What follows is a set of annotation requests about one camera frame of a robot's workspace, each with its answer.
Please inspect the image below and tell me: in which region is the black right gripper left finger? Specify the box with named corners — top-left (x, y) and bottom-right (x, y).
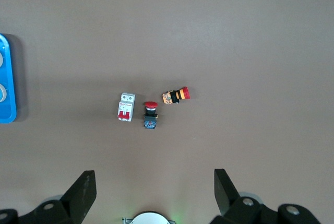
top-left (0, 170), bottom-right (98, 224)

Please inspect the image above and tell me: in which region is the red emergency stop orange body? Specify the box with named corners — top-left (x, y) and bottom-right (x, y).
top-left (162, 86), bottom-right (190, 105)

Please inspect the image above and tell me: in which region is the white red circuit breaker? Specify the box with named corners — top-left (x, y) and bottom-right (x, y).
top-left (117, 92), bottom-right (136, 122)

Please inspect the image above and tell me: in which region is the blue plastic tray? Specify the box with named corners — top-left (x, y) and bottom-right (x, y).
top-left (0, 33), bottom-right (17, 124)

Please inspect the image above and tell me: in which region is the red push button black body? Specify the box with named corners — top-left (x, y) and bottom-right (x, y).
top-left (142, 101), bottom-right (159, 130)

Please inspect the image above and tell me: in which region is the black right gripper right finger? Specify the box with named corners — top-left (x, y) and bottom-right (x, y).
top-left (210, 168), bottom-right (321, 224)

